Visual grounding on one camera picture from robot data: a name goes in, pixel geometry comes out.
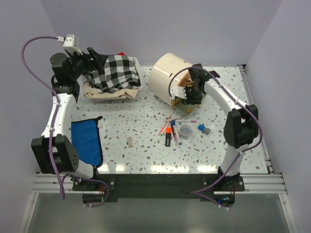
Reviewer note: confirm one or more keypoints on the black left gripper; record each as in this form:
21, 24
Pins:
99, 59

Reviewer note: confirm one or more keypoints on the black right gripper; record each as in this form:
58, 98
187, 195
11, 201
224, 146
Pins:
190, 101

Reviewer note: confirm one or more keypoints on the yellow drawer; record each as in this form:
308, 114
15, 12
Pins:
185, 80

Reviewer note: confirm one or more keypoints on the grey-green bottom drawer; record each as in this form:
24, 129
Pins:
186, 109

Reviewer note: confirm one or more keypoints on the beige small eraser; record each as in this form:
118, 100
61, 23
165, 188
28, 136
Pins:
130, 142

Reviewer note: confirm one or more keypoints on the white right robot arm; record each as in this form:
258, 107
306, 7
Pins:
241, 125

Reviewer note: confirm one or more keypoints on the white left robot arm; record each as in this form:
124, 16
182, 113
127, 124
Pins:
53, 150

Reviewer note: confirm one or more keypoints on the black white checkered cloth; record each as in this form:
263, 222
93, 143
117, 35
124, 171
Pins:
119, 72

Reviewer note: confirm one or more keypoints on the white marker pink band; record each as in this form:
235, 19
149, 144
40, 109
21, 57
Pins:
175, 118

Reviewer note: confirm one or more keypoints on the round beige drawer organizer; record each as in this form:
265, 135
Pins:
162, 73

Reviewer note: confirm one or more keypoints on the beige folded cloth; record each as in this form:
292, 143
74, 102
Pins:
93, 93

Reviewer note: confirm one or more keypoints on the blue capped white marker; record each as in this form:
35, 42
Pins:
176, 132

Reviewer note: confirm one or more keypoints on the clear round pin box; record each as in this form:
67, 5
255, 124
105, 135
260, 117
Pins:
185, 131

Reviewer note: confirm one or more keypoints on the orange black highlighter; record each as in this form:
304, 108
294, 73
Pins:
168, 136

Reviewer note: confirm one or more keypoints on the orange capped marker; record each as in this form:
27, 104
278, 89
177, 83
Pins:
162, 130

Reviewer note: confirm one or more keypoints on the blue cloth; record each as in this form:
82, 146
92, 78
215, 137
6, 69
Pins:
85, 137

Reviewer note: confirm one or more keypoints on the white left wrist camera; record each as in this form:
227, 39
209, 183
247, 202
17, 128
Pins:
71, 44

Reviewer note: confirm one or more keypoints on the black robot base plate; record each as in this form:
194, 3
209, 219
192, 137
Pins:
112, 187

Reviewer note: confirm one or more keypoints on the aluminium frame rail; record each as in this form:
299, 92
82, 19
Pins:
43, 183

